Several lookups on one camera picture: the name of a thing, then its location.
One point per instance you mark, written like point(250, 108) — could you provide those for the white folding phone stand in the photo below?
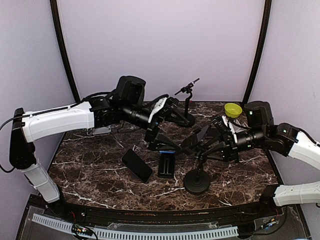
point(99, 131)

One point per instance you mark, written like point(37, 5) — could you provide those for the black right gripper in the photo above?
point(229, 146)

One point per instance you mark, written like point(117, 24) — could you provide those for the black front tripod phone stand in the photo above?
point(197, 181)

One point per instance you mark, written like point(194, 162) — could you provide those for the dark phone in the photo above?
point(192, 142)

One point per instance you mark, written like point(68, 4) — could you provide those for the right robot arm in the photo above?
point(263, 133)

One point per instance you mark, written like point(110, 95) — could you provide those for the black phone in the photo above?
point(136, 165)

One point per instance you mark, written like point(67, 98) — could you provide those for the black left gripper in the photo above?
point(155, 138)

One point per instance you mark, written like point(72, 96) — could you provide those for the black rear gooseneck phone stand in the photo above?
point(188, 90)

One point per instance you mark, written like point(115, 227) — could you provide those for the lime green plastic bowl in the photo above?
point(232, 110)

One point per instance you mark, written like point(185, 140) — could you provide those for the white cable duct strip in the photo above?
point(132, 232)

